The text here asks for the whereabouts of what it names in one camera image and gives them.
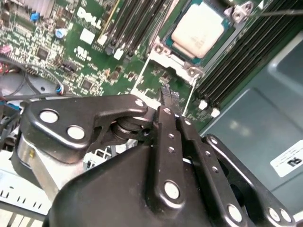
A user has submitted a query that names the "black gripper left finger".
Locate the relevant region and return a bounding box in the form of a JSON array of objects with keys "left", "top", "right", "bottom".
[{"left": 10, "top": 86, "right": 187, "bottom": 209}]

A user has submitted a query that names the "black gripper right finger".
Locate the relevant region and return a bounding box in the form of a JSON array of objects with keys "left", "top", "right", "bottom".
[{"left": 165, "top": 88, "right": 296, "bottom": 227}]

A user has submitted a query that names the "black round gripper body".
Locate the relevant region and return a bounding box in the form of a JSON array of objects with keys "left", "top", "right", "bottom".
[{"left": 48, "top": 144, "right": 229, "bottom": 227}]

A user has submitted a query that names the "metal socket cover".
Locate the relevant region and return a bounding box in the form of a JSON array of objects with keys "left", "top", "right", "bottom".
[{"left": 130, "top": 42, "right": 205, "bottom": 118}]

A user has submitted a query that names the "silver square CPU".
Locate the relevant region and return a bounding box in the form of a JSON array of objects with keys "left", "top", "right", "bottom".
[{"left": 163, "top": 0, "right": 237, "bottom": 68}]

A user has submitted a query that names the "wire locking lever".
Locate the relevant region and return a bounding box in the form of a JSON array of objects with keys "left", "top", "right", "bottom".
[{"left": 247, "top": 8, "right": 303, "bottom": 17}]

